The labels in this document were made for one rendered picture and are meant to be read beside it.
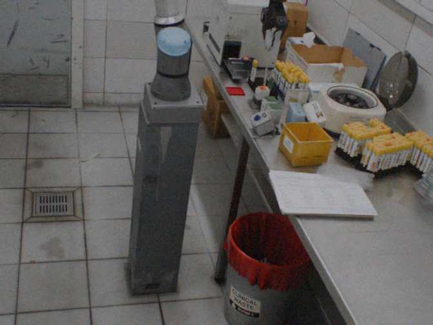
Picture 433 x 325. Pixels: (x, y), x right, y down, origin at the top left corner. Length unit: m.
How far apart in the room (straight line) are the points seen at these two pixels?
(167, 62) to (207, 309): 1.13
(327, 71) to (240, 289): 0.99
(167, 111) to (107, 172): 1.36
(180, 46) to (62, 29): 1.89
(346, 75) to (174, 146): 0.84
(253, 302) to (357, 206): 0.74
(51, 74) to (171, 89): 1.96
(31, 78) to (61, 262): 1.57
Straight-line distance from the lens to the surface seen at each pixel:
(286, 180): 1.85
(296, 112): 2.11
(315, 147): 1.95
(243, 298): 2.37
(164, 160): 2.19
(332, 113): 2.19
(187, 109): 2.08
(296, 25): 3.10
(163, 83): 2.08
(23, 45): 3.88
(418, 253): 1.75
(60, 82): 3.97
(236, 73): 2.49
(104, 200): 3.15
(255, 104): 2.31
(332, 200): 1.82
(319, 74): 2.48
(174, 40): 2.02
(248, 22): 2.60
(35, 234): 2.94
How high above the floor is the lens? 1.87
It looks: 32 degrees down
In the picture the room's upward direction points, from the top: 9 degrees clockwise
